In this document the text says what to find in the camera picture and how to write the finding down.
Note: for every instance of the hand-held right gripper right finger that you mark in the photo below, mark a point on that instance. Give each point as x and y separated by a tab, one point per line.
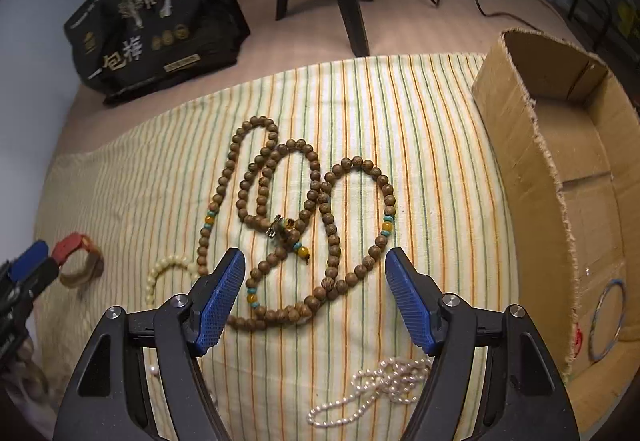
407	301

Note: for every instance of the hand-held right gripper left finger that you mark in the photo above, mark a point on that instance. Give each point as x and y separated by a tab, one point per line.
220	301

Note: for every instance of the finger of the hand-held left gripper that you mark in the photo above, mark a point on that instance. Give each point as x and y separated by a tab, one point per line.
29	261
44	278

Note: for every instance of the cardboard box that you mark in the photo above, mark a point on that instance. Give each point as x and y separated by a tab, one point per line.
575	146

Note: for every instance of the beige plush toy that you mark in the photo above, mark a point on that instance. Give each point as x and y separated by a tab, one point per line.
32	373

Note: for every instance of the striped cloth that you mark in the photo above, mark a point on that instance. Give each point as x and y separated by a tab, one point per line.
400	121

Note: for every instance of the blue bangle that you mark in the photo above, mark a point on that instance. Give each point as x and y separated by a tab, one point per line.
591	328

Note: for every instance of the tan bed cover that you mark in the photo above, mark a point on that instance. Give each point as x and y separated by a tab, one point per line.
300	46

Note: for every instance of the black printed bag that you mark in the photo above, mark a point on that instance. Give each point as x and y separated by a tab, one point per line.
150	21

